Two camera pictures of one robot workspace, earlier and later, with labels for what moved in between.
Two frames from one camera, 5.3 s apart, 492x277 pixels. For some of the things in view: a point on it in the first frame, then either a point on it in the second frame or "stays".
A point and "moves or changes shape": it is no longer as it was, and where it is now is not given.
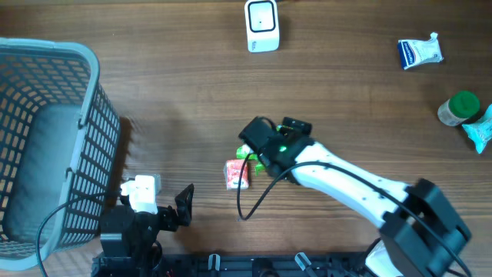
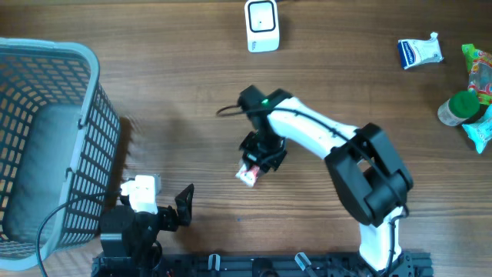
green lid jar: (462, 108) stays
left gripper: (171, 221) stays
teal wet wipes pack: (480, 131) stays
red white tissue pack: (232, 171) -> (250, 176)
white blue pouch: (420, 52) stays
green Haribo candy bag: (242, 152) moves or changes shape
